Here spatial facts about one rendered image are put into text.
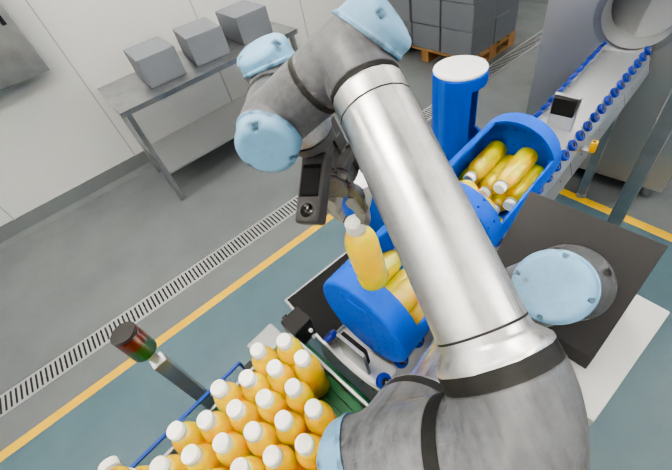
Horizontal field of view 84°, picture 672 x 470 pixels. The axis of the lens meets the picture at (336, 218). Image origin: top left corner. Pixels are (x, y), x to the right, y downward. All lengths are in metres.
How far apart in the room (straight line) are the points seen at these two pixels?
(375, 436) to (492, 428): 0.11
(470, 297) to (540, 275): 0.39
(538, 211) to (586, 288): 0.28
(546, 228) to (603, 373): 0.31
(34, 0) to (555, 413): 3.86
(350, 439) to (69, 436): 2.45
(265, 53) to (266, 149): 0.13
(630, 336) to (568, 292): 0.37
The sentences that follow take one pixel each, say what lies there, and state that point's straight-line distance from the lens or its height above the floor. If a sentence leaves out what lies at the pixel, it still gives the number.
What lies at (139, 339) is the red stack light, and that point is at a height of 1.23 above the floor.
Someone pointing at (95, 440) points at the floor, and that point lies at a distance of 2.65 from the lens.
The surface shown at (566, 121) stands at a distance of 1.90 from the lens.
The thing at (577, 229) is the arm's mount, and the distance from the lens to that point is 0.90.
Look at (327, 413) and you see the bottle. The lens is 0.98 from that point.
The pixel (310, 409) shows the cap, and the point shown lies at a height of 1.10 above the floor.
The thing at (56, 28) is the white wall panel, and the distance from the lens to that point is 3.91.
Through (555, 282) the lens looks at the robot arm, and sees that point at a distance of 0.68.
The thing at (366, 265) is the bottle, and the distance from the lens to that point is 0.76.
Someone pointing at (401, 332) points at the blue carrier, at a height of 1.16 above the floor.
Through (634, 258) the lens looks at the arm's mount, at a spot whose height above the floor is 1.34.
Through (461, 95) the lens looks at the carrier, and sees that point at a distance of 2.10.
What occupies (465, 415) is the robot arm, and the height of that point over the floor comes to 1.69.
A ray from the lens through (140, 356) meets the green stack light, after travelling 1.09.
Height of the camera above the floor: 1.98
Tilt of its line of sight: 45 degrees down
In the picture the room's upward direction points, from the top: 15 degrees counter-clockwise
